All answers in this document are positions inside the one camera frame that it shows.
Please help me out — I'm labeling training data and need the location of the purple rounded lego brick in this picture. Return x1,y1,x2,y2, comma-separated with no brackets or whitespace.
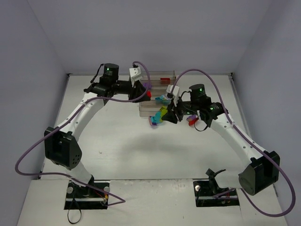
143,82,152,90

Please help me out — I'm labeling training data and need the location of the red curved lego piece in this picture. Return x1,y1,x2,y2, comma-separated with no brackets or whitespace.
189,118,198,126

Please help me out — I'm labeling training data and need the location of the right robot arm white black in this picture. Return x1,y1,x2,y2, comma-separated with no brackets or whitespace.
162,84,280,195

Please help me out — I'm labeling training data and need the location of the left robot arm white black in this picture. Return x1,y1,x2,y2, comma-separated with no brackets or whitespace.
44,61,151,196

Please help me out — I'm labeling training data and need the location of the blue lego brick center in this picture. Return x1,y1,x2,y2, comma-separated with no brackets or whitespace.
150,115,158,126

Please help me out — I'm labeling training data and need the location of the clear bin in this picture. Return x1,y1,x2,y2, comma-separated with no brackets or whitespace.
138,90,166,102
149,71,176,81
139,100,167,117
150,80,174,91

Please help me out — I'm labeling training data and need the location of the purple butterfly lego piece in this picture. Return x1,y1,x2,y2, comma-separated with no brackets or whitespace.
148,116,157,128

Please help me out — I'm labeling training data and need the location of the clear bin farthest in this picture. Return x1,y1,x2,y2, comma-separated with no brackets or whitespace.
149,71,176,81

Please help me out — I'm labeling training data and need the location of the clear bin nearest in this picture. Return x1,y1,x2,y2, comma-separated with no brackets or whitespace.
139,100,167,117

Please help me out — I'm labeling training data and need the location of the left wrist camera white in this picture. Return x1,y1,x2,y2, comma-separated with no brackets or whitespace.
129,67,142,87

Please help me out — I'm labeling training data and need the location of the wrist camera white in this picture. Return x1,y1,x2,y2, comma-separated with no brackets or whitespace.
166,85,180,106
129,67,142,87

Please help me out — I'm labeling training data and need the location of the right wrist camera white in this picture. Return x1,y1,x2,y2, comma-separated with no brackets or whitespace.
166,85,180,106

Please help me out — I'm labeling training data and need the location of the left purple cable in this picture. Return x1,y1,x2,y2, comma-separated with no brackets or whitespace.
15,61,151,208

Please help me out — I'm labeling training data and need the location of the purple cable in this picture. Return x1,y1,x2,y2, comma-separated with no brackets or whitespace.
174,69,296,217
15,61,151,208

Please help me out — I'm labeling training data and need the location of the black loop cable left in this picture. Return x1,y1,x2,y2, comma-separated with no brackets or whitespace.
67,197,83,224

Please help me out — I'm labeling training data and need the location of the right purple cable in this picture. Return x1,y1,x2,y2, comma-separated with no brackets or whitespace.
174,69,296,217

